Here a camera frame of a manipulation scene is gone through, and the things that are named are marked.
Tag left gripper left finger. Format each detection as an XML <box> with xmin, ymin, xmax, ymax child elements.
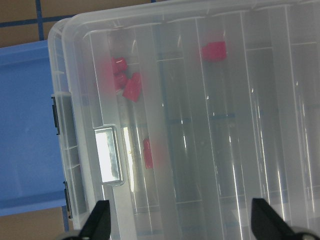
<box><xmin>78</xmin><ymin>200</ymin><xmax>111</xmax><ymax>240</ymax></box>

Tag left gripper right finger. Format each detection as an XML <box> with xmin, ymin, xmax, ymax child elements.
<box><xmin>251</xmin><ymin>198</ymin><xmax>308</xmax><ymax>240</ymax></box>

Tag clear plastic box lid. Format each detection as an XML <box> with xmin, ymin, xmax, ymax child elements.
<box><xmin>59</xmin><ymin>0</ymin><xmax>320</xmax><ymax>240</ymax></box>

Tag blue plastic tray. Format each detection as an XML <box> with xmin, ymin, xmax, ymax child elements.
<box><xmin>0</xmin><ymin>41</ymin><xmax>66</xmax><ymax>216</ymax></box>

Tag clear plastic storage box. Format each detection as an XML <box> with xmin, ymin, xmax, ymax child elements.
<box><xmin>47</xmin><ymin>0</ymin><xmax>320</xmax><ymax>240</ymax></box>

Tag red block in box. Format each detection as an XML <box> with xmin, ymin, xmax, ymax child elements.
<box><xmin>201</xmin><ymin>41</ymin><xmax>227</xmax><ymax>62</ymax></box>

